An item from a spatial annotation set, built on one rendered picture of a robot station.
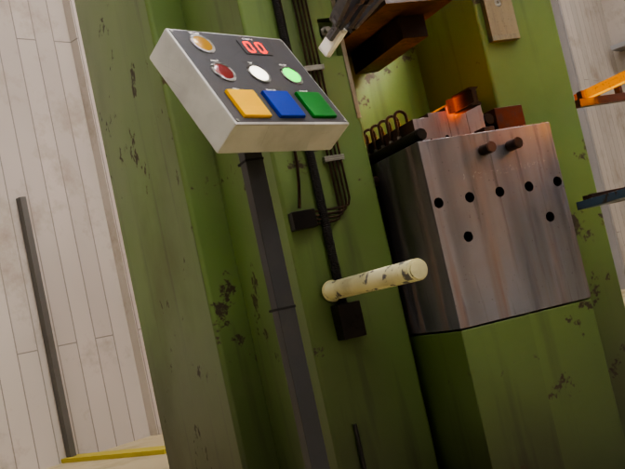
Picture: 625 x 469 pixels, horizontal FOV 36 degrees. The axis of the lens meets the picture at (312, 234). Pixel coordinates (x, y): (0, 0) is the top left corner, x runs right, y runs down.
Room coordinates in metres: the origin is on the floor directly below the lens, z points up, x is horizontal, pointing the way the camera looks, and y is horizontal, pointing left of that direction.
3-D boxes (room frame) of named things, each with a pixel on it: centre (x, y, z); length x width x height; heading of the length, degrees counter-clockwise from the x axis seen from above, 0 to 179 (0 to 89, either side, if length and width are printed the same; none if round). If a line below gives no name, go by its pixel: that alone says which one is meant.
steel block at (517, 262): (2.52, -0.35, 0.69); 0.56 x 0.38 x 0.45; 23
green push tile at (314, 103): (1.99, -0.06, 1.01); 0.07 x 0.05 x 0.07; 138
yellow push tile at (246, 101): (1.84, 0.07, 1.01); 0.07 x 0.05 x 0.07; 138
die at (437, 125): (2.49, -0.30, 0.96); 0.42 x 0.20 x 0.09; 23
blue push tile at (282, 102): (1.91, 0.00, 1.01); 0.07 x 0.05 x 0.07; 138
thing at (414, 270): (2.08, -0.10, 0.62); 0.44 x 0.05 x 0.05; 23
